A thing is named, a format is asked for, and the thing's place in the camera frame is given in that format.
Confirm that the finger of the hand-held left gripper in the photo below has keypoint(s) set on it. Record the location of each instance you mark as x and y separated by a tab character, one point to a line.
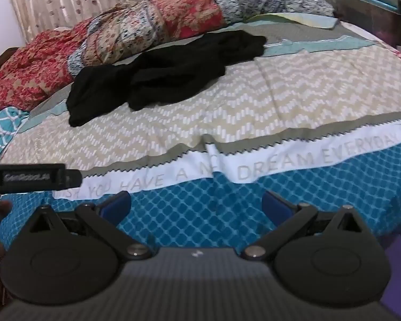
74	178

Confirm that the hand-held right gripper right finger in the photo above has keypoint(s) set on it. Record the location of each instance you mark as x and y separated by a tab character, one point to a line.
276	204

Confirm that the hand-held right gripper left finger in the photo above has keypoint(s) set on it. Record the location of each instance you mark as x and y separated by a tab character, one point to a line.
117	204

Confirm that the black zip jacket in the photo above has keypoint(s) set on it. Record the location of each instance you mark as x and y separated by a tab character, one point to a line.
160	73

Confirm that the teal lattice patterned pillow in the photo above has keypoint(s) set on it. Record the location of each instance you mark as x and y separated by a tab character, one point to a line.
0	130

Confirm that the zigzag patterned bed cover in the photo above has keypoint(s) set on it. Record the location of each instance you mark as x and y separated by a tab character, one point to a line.
254	100

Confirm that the leaf print beige curtain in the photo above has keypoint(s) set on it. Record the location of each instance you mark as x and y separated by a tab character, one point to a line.
70	0

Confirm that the pale yellow cloth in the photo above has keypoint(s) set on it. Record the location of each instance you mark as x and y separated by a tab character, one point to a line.
307	20

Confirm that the red floral patchwork quilt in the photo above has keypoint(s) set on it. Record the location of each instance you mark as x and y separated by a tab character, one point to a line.
173	16

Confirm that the clear plastic storage container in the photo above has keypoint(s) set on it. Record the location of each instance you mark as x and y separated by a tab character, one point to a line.
364	13

